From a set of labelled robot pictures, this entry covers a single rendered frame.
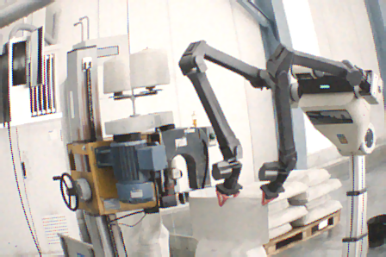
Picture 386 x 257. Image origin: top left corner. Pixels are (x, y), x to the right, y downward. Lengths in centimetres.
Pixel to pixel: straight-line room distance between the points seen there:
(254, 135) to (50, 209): 382
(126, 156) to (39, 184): 303
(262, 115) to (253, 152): 46
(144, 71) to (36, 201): 308
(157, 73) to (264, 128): 615
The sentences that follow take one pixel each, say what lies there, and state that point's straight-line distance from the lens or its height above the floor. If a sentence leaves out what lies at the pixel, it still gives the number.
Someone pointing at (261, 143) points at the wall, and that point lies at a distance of 899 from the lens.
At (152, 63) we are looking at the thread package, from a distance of 293.
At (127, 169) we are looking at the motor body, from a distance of 286.
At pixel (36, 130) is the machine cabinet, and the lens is 582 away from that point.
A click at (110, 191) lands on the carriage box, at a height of 113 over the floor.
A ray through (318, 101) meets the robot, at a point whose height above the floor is 140.
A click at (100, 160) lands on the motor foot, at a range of 299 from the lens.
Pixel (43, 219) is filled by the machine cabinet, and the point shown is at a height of 55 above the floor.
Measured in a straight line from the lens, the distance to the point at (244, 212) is 294.
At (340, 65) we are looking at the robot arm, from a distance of 264.
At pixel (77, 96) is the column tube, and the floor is 154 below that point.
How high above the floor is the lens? 150
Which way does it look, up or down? 3 degrees down
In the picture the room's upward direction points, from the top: 7 degrees counter-clockwise
